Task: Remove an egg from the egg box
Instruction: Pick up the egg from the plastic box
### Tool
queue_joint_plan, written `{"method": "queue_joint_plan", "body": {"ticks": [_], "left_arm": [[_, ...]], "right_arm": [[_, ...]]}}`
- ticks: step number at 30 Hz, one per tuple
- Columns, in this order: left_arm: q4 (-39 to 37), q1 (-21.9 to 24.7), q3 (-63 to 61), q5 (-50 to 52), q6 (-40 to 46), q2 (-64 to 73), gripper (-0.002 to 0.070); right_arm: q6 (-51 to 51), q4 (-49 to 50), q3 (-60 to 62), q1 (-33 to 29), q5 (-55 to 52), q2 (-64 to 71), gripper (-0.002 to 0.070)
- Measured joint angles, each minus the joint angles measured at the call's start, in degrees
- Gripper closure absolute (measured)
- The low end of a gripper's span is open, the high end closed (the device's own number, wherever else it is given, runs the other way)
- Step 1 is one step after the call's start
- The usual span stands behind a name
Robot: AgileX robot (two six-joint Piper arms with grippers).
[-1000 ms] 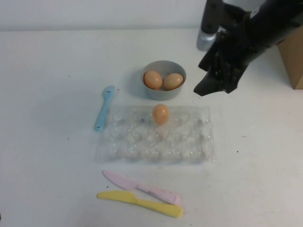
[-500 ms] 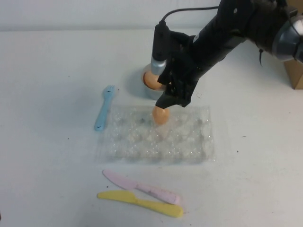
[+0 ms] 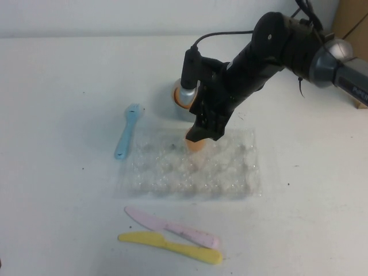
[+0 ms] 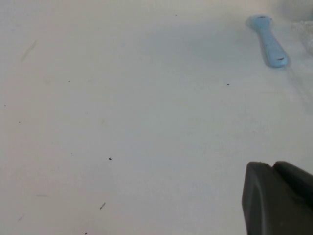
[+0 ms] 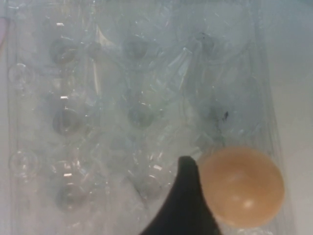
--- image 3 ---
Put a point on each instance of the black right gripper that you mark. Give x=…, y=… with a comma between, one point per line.
x=211, y=97

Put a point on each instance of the pink plastic knife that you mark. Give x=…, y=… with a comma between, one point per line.
x=172, y=227

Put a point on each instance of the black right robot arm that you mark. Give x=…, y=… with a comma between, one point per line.
x=276, y=54

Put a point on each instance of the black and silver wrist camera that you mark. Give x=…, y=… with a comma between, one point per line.
x=189, y=77

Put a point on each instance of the yellow plastic knife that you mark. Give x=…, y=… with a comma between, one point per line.
x=169, y=247

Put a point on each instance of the light blue plastic fork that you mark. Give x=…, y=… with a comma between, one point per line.
x=126, y=138

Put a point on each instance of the clear plastic egg tray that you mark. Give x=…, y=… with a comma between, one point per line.
x=189, y=169

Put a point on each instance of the brown cardboard box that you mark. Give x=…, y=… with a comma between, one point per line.
x=349, y=20

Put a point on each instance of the orange-brown egg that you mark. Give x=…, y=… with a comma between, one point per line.
x=195, y=146

